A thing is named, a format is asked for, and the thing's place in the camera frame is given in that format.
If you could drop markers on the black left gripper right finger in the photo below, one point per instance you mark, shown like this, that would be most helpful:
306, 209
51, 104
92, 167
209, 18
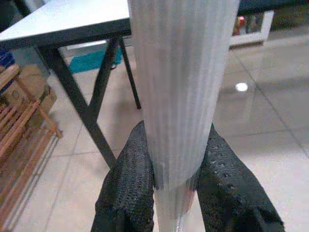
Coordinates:
229, 193

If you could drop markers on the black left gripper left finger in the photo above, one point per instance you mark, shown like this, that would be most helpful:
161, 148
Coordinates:
125, 188

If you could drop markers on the teal plastic bin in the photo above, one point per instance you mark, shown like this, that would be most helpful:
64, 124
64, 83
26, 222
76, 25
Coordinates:
91, 61

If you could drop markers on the wooden slatted rack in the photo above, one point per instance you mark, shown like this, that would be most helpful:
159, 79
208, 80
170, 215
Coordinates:
14, 116

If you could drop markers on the brown cardboard box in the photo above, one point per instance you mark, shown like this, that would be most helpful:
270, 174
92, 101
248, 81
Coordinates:
31, 77

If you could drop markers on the white glass-door cabinet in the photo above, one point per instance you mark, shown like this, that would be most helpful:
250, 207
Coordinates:
246, 39

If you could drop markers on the white table black legs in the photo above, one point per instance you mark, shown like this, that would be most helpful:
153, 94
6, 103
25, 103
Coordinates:
72, 19

